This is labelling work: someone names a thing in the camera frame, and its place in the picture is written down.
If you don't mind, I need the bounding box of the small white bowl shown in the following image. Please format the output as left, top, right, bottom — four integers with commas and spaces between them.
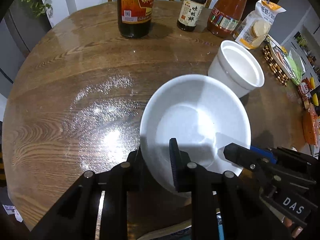
140, 74, 251, 197

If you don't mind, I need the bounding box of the red chili sauce bottle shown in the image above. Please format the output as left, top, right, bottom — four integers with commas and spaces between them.
207, 0, 247, 38

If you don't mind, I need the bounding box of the white cutlery tray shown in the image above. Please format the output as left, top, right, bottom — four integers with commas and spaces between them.
268, 43, 295, 79

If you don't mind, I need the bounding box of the lemon half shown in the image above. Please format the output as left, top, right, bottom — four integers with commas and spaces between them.
312, 93, 319, 106
310, 77, 316, 89

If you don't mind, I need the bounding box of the grey refrigerator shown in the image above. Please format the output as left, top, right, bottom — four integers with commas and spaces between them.
1, 0, 51, 120

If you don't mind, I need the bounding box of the blue patterned square plate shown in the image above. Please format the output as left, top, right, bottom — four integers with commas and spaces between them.
138, 219, 191, 240

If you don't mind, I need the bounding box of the flour bag with window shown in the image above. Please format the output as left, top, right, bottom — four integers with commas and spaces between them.
233, 0, 286, 50

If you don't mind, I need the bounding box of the white ribbed cup outer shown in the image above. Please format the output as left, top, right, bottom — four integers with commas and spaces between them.
208, 40, 265, 98

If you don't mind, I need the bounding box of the red-lid sauce jar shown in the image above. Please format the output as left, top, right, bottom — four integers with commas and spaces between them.
297, 78, 312, 101

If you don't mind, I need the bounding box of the vinegar bottle yellow cap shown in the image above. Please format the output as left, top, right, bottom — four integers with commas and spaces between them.
117, 0, 154, 38

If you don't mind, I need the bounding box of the small soy sauce bottle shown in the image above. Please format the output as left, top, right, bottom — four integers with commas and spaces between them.
177, 0, 206, 32

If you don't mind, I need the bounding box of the green snack bag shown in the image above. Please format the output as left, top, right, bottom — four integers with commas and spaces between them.
286, 47, 305, 86

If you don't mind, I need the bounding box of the lemon half lower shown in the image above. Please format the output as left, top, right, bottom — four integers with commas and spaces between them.
312, 93, 319, 106

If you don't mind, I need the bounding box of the orange strawberry basket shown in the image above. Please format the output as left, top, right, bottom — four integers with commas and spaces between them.
302, 104, 319, 147

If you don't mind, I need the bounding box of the person's right hand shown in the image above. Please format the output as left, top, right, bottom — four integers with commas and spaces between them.
283, 217, 303, 239

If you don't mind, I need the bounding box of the lemon half upper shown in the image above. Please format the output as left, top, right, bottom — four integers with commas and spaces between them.
310, 77, 316, 89

